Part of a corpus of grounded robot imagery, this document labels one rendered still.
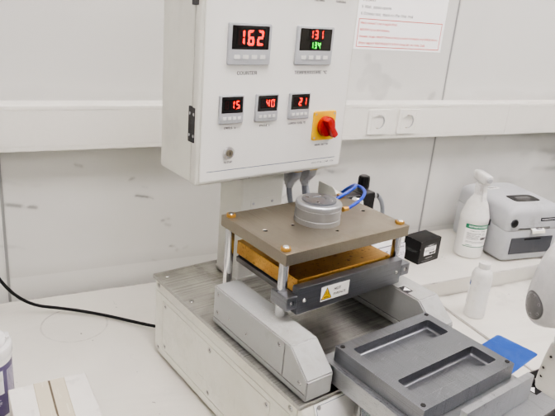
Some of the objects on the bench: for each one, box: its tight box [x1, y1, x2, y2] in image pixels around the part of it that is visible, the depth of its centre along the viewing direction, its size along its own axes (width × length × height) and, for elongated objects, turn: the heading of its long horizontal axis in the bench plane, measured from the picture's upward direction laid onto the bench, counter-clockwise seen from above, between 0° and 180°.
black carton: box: [404, 229, 442, 265], centre depth 166 cm, size 6×9×7 cm
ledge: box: [401, 229, 543, 297], centre depth 170 cm, size 30×84×4 cm, turn 103°
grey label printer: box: [453, 182, 555, 260], centre depth 179 cm, size 25×20×17 cm
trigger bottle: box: [453, 169, 493, 258], centre depth 169 cm, size 9×8×25 cm
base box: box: [155, 281, 342, 416], centre depth 110 cm, size 54×38×17 cm
